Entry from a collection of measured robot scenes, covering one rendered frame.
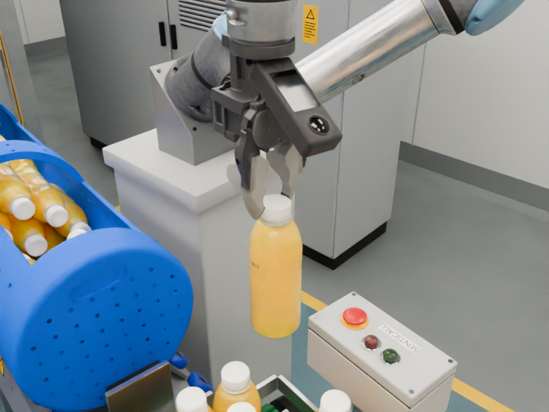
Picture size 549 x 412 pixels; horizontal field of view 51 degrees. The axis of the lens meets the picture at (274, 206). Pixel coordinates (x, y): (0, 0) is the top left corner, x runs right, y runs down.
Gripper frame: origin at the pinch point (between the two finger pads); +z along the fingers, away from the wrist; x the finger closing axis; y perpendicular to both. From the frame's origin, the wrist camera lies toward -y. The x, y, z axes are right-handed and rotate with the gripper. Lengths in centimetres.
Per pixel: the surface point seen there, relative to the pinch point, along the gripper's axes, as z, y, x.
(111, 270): 13.3, 17.8, 15.1
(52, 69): 136, 502, -136
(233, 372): 23.6, -0.3, 7.5
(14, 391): 45, 38, 30
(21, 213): 19, 51, 18
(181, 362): 36.2, 16.6, 6.6
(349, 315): 21.9, -3.6, -11.5
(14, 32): 13, 158, -17
